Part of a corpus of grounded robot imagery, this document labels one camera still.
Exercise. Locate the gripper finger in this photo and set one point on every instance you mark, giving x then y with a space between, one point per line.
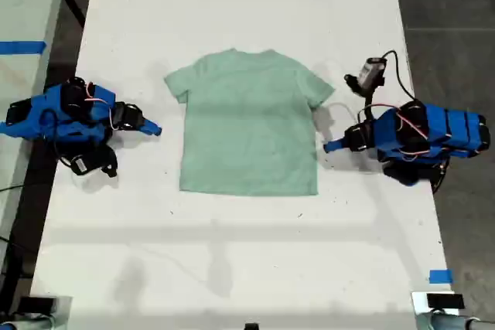
337 142
338 147
149 121
149 129

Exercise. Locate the blue and black arm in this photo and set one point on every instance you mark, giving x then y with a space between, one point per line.
444 129
38 113

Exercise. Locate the white metal bracket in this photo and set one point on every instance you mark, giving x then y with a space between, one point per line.
418 301

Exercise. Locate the long blue tape strip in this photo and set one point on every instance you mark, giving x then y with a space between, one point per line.
19 47

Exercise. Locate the pale green T-shirt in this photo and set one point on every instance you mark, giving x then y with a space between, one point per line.
247 121

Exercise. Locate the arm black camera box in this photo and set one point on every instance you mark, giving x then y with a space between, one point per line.
82 164
371 71

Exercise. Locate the small black box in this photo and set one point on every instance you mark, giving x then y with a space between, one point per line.
444 301
36 304

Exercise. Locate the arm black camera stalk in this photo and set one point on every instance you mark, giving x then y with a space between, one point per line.
370 104
110 156

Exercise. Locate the square blue tape piece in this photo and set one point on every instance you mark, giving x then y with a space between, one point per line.
441 276

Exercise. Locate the pale grey tube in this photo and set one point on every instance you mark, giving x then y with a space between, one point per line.
27 324
448 322

